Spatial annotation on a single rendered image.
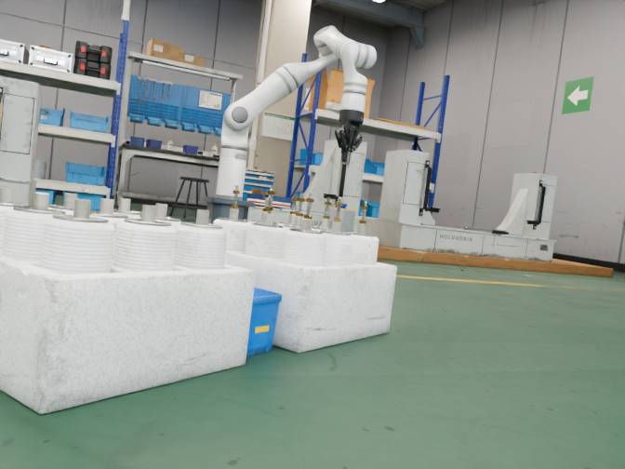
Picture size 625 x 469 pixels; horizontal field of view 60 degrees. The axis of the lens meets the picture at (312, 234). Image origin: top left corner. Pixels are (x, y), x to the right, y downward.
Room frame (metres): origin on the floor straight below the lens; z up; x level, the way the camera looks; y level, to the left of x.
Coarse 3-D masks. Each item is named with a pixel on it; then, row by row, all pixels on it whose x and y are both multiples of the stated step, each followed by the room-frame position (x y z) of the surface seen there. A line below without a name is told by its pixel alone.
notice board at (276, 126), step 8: (264, 112) 7.71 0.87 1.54; (264, 120) 7.72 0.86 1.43; (272, 120) 7.77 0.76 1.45; (280, 120) 7.82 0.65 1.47; (288, 120) 7.87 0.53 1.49; (264, 128) 7.73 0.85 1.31; (272, 128) 7.77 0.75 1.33; (280, 128) 7.82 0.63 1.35; (288, 128) 7.88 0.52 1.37; (264, 136) 7.73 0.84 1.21; (272, 136) 7.78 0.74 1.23; (280, 136) 7.83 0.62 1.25; (288, 136) 7.88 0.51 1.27
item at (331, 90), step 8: (336, 72) 6.53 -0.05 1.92; (312, 80) 6.84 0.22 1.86; (328, 80) 7.11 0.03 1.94; (336, 80) 6.56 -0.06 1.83; (368, 80) 6.73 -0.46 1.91; (312, 88) 6.87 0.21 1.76; (320, 88) 6.69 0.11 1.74; (328, 88) 6.55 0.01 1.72; (336, 88) 6.58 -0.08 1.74; (368, 88) 6.78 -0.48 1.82; (312, 96) 6.85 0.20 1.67; (320, 96) 6.66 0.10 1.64; (328, 96) 6.54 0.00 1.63; (336, 96) 6.59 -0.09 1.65; (368, 96) 6.80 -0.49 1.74; (312, 104) 6.82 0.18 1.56; (320, 104) 6.64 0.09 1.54; (368, 104) 6.80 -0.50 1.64; (368, 112) 6.81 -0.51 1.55
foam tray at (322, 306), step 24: (240, 264) 1.24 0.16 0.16; (264, 264) 1.20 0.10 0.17; (288, 264) 1.16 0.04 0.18; (360, 264) 1.35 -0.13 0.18; (384, 264) 1.42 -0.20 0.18; (264, 288) 1.19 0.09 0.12; (288, 288) 1.15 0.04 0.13; (312, 288) 1.14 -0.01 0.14; (336, 288) 1.21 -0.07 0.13; (360, 288) 1.29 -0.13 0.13; (384, 288) 1.39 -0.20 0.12; (288, 312) 1.15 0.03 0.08; (312, 312) 1.15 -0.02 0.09; (336, 312) 1.22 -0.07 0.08; (360, 312) 1.30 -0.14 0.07; (384, 312) 1.40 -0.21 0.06; (288, 336) 1.14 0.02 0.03; (312, 336) 1.16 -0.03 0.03; (336, 336) 1.23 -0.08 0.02; (360, 336) 1.32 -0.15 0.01
